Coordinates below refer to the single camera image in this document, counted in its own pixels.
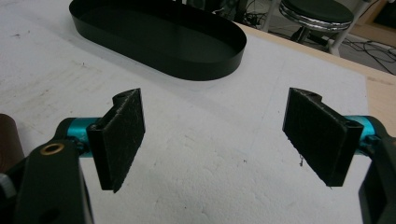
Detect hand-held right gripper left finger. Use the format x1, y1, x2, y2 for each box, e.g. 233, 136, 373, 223
65, 88, 147, 194

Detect black floor cables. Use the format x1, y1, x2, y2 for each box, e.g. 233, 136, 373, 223
341, 37, 396, 76

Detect black oval tray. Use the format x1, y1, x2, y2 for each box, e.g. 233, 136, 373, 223
68, 0, 248, 82

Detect brown rounded object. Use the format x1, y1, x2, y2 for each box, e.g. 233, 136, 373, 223
0, 113, 25, 174

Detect white metal stand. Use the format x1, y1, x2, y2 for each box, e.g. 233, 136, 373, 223
326, 0, 376, 58
261, 0, 281, 33

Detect black stool with chrome rim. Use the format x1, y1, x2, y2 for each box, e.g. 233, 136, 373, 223
278, 0, 355, 44

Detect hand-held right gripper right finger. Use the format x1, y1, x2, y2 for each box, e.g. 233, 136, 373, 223
282, 87, 378, 188

